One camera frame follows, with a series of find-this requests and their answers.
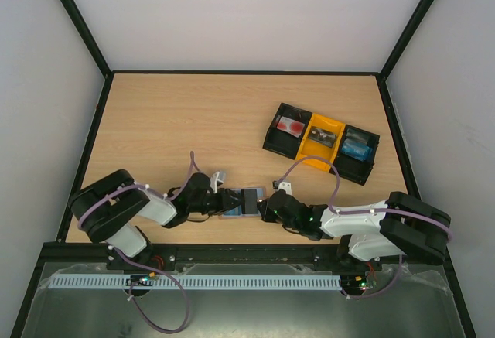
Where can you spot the yellow bin middle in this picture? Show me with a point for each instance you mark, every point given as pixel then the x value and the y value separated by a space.
pixel 322 156

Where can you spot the black frame post left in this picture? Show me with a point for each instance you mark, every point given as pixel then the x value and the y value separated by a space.
pixel 87 37

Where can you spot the grey VIP credit card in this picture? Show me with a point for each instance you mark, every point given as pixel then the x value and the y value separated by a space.
pixel 249 207

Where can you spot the blue VIP credit card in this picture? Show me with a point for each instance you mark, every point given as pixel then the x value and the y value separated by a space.
pixel 357 152

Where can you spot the dark card in yellow bin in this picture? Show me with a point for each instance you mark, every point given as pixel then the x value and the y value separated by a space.
pixel 323 137

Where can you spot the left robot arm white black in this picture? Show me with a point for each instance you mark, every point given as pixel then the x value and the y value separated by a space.
pixel 104 209

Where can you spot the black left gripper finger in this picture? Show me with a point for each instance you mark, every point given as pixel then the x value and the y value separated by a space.
pixel 219 211
pixel 231 198

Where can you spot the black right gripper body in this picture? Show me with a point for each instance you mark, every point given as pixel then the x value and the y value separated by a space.
pixel 268 208

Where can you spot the black aluminium front rail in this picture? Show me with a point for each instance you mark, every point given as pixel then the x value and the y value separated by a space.
pixel 170 257

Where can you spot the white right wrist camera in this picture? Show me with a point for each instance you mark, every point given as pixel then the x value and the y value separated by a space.
pixel 283 185

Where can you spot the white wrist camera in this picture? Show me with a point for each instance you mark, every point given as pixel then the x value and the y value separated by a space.
pixel 283 185
pixel 217 180

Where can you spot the black frame post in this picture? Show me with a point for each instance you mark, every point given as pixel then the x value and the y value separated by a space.
pixel 407 34
pixel 87 37

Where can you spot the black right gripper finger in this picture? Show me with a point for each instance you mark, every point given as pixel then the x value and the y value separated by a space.
pixel 263 203
pixel 265 216

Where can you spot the black bin right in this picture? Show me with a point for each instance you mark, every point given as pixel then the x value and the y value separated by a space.
pixel 352 169

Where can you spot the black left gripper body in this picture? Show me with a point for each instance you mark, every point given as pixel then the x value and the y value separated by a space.
pixel 206 205

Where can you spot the black frame post right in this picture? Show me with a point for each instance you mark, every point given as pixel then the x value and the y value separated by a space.
pixel 407 34

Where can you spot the light blue slotted cable duct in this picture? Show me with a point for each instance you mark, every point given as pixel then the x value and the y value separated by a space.
pixel 198 282

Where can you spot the black bin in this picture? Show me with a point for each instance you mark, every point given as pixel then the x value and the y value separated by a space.
pixel 352 169
pixel 280 142

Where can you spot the black bin left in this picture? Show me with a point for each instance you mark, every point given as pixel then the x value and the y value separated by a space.
pixel 280 142

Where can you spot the red white card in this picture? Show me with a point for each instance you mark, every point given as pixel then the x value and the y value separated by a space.
pixel 290 126

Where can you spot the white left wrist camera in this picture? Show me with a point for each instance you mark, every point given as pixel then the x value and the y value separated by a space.
pixel 217 180

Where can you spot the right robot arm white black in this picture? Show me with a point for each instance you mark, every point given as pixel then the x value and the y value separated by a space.
pixel 402 225

